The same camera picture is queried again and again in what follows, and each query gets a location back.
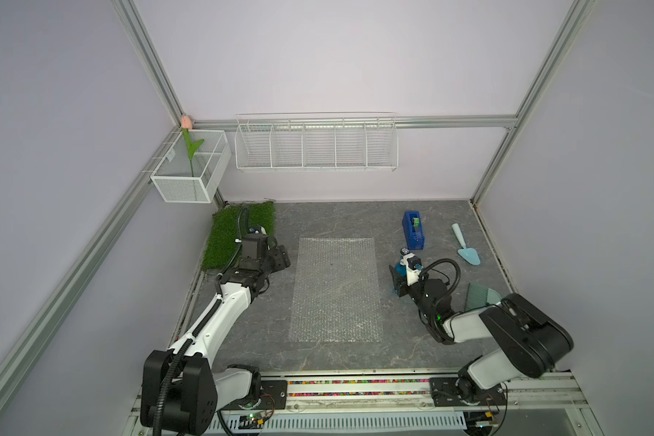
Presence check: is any blue glass bottle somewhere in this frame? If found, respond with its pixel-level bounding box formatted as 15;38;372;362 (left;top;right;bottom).
391;248;413;297

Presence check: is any clear bubble wrap sheet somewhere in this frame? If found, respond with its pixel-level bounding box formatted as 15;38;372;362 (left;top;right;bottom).
289;237;383;343

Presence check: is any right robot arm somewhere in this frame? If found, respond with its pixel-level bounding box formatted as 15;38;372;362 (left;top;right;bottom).
389;265;574;405

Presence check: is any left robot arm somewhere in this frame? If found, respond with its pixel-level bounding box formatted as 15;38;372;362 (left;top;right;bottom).
140;233;291;435

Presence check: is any green artificial grass mat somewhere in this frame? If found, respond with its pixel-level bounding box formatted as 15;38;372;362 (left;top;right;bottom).
202;201;275;270

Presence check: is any teal plastic trowel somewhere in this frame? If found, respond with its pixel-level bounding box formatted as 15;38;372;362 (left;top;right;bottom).
452;223;481;266

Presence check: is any blue tape dispenser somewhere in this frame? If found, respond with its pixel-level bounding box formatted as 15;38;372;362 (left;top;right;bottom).
403;211;425;250

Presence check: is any white mesh box basket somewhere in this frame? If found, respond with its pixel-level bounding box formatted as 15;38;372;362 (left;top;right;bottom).
151;129;232;203

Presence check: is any white vent grille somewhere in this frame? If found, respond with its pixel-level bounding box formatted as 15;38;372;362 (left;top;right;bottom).
223;411;468;435

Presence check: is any pink artificial tulip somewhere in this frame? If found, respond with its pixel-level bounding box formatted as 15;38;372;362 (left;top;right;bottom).
180;116;205;177

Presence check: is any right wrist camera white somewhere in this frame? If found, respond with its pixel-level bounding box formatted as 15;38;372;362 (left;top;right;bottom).
400;249;423;286

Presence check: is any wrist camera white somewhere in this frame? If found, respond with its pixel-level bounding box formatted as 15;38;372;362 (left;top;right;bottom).
248;226;268;236
400;249;423;286

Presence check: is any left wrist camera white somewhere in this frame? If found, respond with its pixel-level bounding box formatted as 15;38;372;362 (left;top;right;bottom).
248;226;268;236

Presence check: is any white wire wall basket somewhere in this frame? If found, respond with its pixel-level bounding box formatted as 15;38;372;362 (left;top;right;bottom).
234;112;399;172

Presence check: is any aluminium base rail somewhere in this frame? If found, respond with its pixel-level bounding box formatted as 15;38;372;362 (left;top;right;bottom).
130;371;590;421

